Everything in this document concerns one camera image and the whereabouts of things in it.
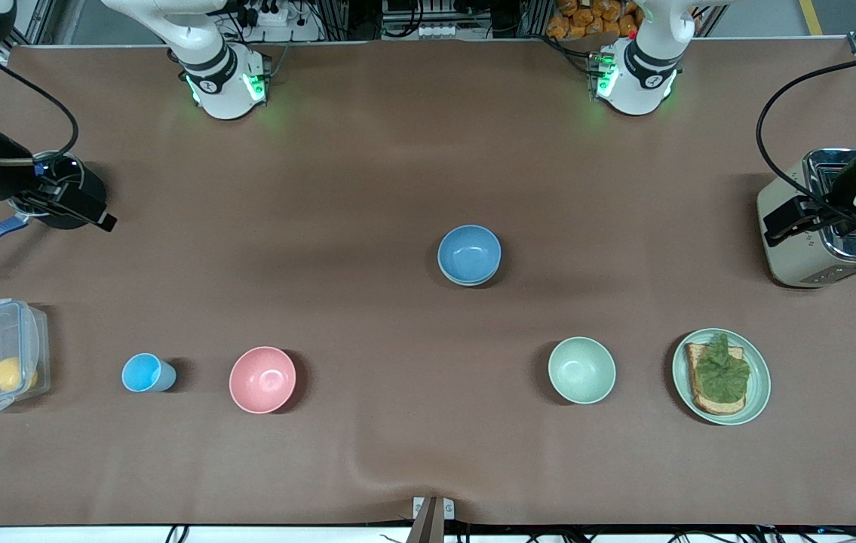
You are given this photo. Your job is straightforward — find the toast slice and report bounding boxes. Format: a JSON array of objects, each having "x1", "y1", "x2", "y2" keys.
[{"x1": 685, "y1": 343, "x2": 747, "y2": 416}]

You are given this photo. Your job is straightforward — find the cream and steel toaster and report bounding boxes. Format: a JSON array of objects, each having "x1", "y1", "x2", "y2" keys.
[{"x1": 757, "y1": 148, "x2": 856, "y2": 290}]

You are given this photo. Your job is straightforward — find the green lettuce leaf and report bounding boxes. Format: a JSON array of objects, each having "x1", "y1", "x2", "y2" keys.
[{"x1": 694, "y1": 333, "x2": 751, "y2": 403}]

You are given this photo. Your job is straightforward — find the pink bowl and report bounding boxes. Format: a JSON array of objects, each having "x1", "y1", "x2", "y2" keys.
[{"x1": 229, "y1": 346, "x2": 297, "y2": 415}]

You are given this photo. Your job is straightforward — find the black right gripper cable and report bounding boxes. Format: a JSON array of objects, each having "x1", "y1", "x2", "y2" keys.
[{"x1": 0, "y1": 47, "x2": 80, "y2": 168}]

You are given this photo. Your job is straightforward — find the bag of orange fruits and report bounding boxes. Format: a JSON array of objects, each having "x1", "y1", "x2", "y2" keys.
[{"x1": 546, "y1": 0, "x2": 643, "y2": 40}]

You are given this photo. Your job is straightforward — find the yellow lemon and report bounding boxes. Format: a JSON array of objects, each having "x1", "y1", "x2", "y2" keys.
[{"x1": 0, "y1": 357, "x2": 39, "y2": 393}]

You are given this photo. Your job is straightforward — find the green plate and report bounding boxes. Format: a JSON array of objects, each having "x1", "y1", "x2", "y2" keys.
[{"x1": 672, "y1": 328, "x2": 772, "y2": 426}]

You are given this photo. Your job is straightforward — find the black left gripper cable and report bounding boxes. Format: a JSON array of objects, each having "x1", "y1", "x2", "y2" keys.
[{"x1": 756, "y1": 49, "x2": 856, "y2": 219}]

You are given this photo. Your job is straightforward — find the glass lid with blue knob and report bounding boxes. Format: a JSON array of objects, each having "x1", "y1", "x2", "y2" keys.
[{"x1": 28, "y1": 151, "x2": 86, "y2": 193}]

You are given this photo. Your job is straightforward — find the pale green bowl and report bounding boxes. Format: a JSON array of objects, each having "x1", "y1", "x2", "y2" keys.
[
  {"x1": 439, "y1": 264, "x2": 502, "y2": 288},
  {"x1": 548, "y1": 336, "x2": 617, "y2": 405}
]

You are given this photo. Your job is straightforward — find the blue bowl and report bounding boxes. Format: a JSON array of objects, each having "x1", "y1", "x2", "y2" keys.
[{"x1": 437, "y1": 224, "x2": 502, "y2": 286}]

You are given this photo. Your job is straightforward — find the light blue cup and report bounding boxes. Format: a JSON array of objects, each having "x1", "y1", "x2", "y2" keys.
[{"x1": 121, "y1": 353, "x2": 177, "y2": 393}]

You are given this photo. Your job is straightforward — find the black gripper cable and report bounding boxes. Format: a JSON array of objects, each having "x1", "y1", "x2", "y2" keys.
[
  {"x1": 756, "y1": 49, "x2": 856, "y2": 219},
  {"x1": 0, "y1": 47, "x2": 80, "y2": 168}
]

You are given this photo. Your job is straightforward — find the brown table cloth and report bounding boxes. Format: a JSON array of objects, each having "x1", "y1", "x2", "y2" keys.
[{"x1": 0, "y1": 38, "x2": 856, "y2": 526}]

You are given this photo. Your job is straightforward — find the black saucepan with blue handle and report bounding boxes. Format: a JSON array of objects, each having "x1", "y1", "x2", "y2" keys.
[{"x1": 0, "y1": 151, "x2": 107, "y2": 274}]

